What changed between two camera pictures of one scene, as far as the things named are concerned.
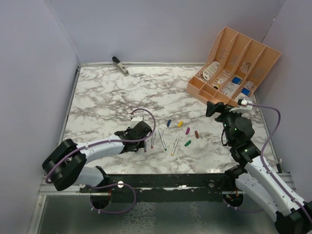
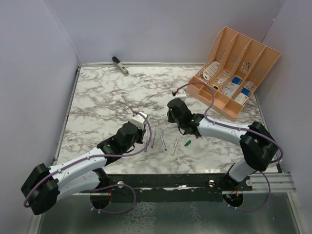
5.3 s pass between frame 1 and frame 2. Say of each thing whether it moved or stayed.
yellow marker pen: stayed
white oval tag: stayed
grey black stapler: stayed
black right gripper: moved
